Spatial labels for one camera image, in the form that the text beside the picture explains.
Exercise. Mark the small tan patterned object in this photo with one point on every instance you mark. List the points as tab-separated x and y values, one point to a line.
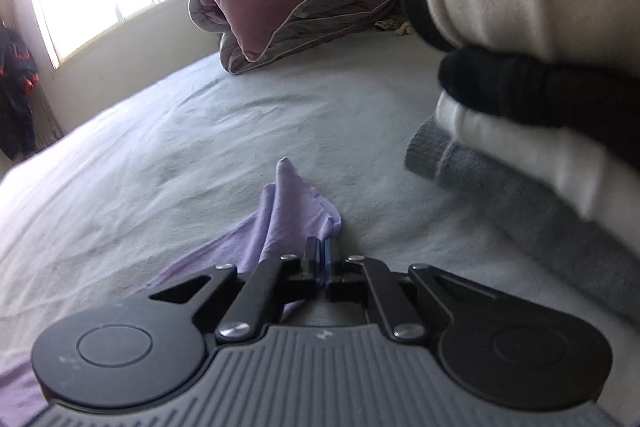
395	28

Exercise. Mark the lavender shirt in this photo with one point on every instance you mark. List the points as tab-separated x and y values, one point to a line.
290	212

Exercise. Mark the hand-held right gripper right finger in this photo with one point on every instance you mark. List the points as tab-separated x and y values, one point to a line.
329	267

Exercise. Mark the white folded sweatshirt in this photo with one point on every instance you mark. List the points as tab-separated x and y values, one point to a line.
540	157

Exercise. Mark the dark hanging jacket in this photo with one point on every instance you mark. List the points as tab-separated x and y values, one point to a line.
17	97

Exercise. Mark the beige folded sweater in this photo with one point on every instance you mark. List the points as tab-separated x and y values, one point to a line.
525	7

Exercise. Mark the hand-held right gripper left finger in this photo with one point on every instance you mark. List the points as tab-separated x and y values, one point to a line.
312	267

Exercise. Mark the grey folded garment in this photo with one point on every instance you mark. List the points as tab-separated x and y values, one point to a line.
500	207

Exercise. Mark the black folded garment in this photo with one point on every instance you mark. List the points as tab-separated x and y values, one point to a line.
540	87

